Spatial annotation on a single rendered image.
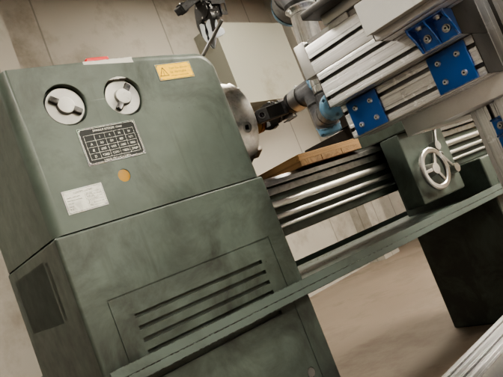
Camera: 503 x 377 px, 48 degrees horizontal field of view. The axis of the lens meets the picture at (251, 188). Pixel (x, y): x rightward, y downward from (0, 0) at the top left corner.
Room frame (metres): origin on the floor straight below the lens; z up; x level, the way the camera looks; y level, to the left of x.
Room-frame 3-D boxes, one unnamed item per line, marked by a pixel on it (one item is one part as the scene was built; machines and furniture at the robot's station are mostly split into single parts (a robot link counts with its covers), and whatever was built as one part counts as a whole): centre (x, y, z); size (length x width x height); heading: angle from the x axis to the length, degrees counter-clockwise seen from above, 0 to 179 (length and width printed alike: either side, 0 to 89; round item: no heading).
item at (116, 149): (1.55, 0.34, 1.06); 0.59 x 0.48 x 0.39; 128
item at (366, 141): (2.21, -0.52, 0.90); 0.53 x 0.30 x 0.06; 38
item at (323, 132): (1.73, -0.30, 0.98); 0.11 x 0.08 x 0.11; 3
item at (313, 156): (1.99, -0.18, 0.89); 0.36 x 0.30 x 0.04; 38
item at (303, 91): (1.74, -0.30, 1.08); 0.11 x 0.08 x 0.09; 38
